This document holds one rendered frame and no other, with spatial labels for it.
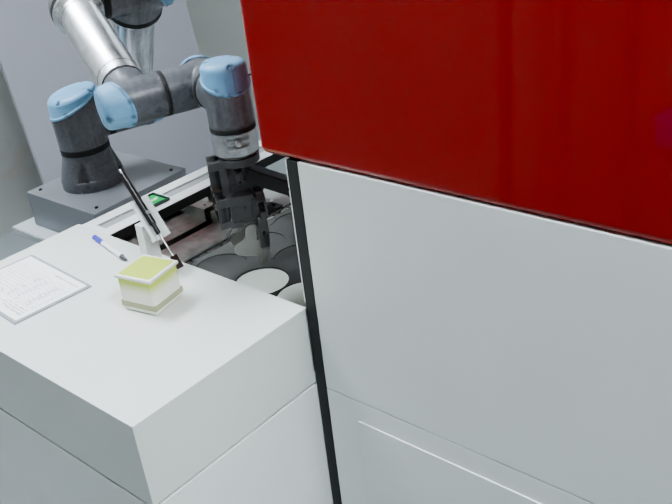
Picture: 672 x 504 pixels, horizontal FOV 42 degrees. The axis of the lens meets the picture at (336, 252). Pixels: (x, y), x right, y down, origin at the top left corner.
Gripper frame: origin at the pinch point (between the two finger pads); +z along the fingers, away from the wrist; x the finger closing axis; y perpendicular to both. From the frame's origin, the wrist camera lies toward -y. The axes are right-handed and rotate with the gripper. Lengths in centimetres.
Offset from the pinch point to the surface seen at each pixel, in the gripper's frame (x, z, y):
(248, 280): -7.6, 7.9, 3.0
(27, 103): -251, 34, 58
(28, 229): -72, 16, 47
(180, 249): -30.6, 9.9, 13.4
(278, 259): -13.3, 8.0, -4.0
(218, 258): -19.2, 8.0, 6.8
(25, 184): -278, 79, 72
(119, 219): -34.8, 2.3, 24.1
